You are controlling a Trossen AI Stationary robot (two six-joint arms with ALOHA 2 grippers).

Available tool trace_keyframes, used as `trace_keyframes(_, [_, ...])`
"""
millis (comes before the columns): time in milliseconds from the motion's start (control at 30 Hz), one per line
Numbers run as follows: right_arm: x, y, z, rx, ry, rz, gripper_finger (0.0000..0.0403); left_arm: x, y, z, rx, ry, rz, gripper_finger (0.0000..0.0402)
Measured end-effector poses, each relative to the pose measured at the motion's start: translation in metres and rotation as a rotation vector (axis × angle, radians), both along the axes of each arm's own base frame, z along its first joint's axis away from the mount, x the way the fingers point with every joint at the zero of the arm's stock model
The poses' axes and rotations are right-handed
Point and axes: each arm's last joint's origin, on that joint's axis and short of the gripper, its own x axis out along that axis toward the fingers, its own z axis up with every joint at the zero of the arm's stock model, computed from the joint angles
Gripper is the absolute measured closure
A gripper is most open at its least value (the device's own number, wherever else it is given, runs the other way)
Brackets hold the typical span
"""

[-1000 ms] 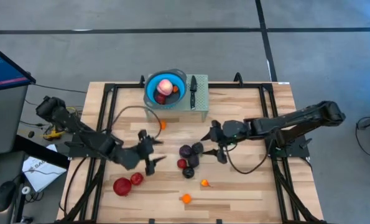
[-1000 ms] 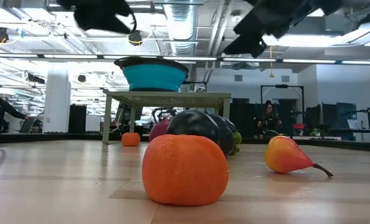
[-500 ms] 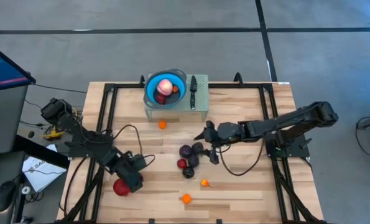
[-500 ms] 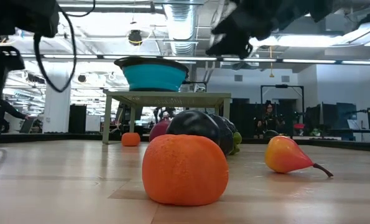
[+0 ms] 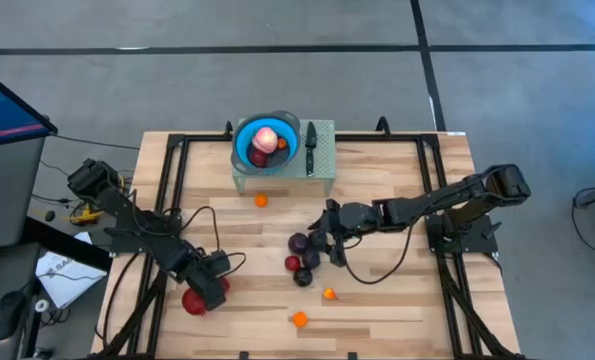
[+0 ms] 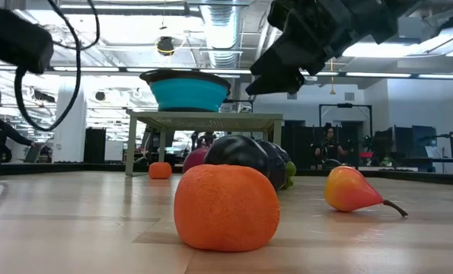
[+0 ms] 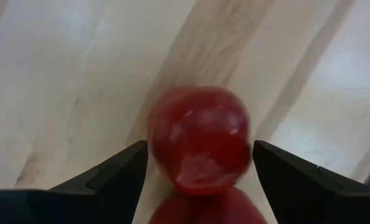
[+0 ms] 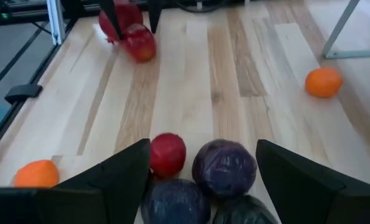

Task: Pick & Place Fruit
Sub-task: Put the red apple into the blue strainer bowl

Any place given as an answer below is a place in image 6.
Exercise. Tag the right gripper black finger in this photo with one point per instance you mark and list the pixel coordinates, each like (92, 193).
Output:
(287, 61)
(275, 83)

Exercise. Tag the dark green-purple fig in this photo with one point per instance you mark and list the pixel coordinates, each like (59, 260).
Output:
(291, 169)

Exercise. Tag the orange yellow pear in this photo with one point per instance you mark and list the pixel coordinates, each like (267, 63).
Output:
(348, 190)

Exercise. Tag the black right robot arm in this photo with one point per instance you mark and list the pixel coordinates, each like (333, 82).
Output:
(390, 15)

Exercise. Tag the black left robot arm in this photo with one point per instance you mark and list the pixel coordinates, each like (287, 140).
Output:
(13, 38)

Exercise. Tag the long ceiling strip light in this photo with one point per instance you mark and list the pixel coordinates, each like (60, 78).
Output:
(378, 75)
(85, 69)

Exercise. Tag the pale green perforated shelf riser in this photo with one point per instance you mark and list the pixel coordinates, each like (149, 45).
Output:
(203, 121)

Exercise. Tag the teal collapsible bowl grey rim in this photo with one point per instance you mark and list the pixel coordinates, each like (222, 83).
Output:
(188, 95)

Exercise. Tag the red plum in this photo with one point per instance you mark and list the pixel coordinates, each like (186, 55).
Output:
(193, 160)

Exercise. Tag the small red box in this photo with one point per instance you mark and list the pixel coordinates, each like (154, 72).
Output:
(366, 155)

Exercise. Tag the black ceiling device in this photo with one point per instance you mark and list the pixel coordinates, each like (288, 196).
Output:
(165, 45)

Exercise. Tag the textured orange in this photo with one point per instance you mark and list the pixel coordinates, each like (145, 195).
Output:
(226, 209)
(160, 170)

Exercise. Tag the round black speaker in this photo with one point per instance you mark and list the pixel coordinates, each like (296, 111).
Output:
(100, 96)

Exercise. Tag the black cabinet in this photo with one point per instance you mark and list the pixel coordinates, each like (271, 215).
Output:
(94, 144)

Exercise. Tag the white pillar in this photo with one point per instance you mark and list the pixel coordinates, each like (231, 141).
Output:
(70, 125)

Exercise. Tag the silver ceiling air duct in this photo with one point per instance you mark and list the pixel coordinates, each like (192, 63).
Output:
(222, 38)

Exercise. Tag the black frame rig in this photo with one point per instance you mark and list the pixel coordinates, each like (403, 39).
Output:
(344, 105)

